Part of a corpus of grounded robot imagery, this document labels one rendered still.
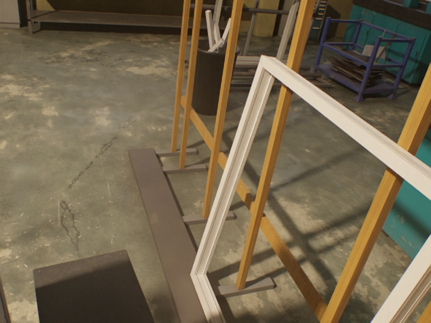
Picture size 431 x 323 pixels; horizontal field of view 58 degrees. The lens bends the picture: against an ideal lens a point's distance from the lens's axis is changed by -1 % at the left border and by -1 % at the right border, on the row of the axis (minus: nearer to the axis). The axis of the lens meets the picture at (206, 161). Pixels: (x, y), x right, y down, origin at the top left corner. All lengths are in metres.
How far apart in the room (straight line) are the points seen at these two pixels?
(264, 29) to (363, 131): 7.87
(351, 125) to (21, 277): 2.11
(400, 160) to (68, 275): 1.14
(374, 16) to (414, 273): 7.59
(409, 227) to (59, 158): 2.93
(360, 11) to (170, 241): 7.01
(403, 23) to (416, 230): 5.36
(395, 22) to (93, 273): 7.36
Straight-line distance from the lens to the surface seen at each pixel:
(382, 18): 8.39
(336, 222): 3.43
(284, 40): 6.63
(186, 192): 3.34
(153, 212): 3.01
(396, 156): 1.22
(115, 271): 1.51
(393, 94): 6.79
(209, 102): 4.66
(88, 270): 1.53
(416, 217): 3.18
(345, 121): 1.37
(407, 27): 7.93
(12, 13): 8.01
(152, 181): 3.35
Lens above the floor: 1.95
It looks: 31 degrees down
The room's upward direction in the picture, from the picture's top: 8 degrees clockwise
